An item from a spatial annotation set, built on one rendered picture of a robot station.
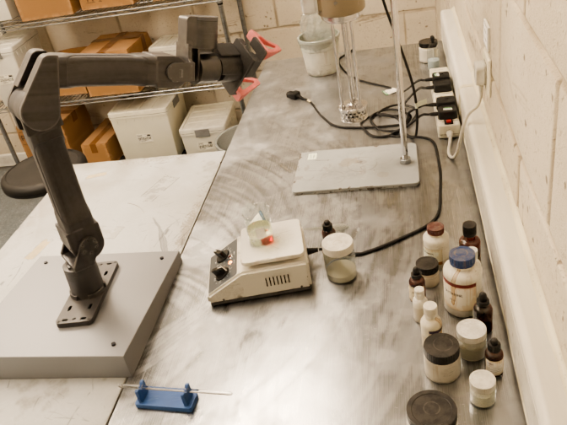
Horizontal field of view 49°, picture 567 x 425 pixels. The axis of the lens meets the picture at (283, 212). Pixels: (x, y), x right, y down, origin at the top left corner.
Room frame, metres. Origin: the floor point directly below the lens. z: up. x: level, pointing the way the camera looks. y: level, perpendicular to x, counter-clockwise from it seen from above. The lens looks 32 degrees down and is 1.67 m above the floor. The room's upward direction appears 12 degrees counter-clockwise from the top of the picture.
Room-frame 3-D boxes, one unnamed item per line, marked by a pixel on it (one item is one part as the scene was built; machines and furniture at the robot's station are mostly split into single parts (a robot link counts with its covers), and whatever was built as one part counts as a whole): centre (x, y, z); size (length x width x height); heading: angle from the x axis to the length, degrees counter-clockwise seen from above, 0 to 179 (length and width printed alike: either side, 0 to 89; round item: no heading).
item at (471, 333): (0.70, -0.25, 0.93); 0.05 x 0.05 x 0.05
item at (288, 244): (0.99, 0.03, 0.98); 0.12 x 0.12 x 0.01; 87
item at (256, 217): (1.00, 0.05, 1.02); 0.06 x 0.05 x 0.08; 32
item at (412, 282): (0.84, -0.20, 0.94); 0.03 x 0.03 x 0.07
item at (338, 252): (0.95, -0.09, 0.94); 0.06 x 0.06 x 0.08
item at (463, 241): (0.90, -0.32, 0.95); 0.04 x 0.04 x 0.10
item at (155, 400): (0.72, 0.25, 0.92); 0.10 x 0.03 x 0.04; 71
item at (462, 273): (0.80, -0.27, 0.96); 0.06 x 0.06 x 0.11
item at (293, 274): (0.99, 0.06, 0.94); 0.22 x 0.13 x 0.08; 87
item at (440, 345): (0.67, -0.19, 0.93); 0.05 x 0.05 x 0.06
